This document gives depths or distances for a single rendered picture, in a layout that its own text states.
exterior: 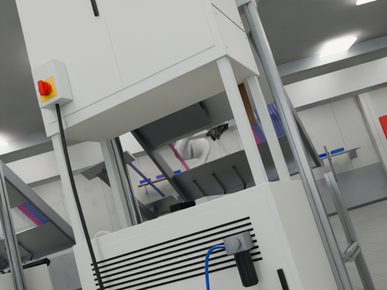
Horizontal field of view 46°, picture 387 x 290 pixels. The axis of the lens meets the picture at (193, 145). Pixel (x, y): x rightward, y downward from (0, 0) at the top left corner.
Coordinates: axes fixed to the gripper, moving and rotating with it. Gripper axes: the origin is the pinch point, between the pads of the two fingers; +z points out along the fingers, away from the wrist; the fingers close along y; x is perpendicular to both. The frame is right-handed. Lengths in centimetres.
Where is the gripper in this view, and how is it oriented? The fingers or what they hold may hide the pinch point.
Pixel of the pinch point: (215, 136)
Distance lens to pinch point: 209.8
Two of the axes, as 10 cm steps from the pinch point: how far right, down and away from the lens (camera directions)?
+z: -2.0, 4.8, -8.6
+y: 8.6, -3.3, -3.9
